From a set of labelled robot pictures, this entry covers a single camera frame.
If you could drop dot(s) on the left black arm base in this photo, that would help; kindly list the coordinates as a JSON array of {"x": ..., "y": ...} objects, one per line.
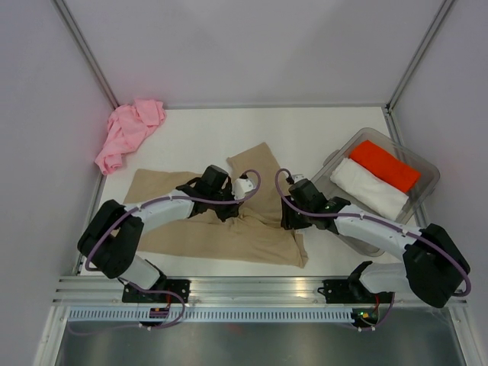
[{"x": 168, "y": 290}]

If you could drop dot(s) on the right aluminium frame post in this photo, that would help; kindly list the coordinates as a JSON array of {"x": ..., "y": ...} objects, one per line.
[{"x": 428, "y": 38}]

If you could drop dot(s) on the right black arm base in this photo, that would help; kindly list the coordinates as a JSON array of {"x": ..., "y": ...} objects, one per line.
[{"x": 344, "y": 291}]

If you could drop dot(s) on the pink crumpled t shirt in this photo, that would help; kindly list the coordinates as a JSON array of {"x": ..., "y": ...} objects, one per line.
[{"x": 127, "y": 128}]

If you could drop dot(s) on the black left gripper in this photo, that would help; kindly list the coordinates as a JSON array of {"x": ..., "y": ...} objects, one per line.
[{"x": 232, "y": 211}]

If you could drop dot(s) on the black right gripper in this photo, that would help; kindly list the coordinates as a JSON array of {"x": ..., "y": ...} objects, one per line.
[{"x": 287, "y": 220}]

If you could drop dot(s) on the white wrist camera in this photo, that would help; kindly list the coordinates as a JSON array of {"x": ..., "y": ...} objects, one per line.
[
  {"x": 299, "y": 177},
  {"x": 242, "y": 188}
]

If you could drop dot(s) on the white slotted cable duct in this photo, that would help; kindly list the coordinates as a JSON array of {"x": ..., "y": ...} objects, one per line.
[{"x": 213, "y": 315}]

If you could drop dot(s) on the white t shirt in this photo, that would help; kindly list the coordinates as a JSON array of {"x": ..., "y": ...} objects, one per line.
[{"x": 378, "y": 195}]

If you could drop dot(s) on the aluminium front rail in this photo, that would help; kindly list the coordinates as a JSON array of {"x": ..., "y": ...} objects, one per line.
[{"x": 203, "y": 291}]

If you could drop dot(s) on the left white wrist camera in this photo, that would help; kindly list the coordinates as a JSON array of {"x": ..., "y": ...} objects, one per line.
[{"x": 242, "y": 188}]

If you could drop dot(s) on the clear grey plastic bin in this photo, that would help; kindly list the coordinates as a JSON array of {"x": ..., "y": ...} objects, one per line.
[{"x": 425, "y": 185}]

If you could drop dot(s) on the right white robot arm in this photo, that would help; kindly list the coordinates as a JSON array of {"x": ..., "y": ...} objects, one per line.
[{"x": 429, "y": 264}]

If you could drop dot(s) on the rolled orange t shirt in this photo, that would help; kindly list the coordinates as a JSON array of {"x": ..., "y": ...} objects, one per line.
[{"x": 385, "y": 166}]

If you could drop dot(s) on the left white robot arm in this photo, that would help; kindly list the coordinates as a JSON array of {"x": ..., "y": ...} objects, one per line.
[{"x": 112, "y": 237}]

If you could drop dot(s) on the beige t shirt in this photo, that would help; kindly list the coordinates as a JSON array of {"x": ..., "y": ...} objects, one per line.
[{"x": 255, "y": 235}]

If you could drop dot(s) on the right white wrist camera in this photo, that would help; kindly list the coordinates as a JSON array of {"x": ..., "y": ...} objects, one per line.
[{"x": 299, "y": 177}]

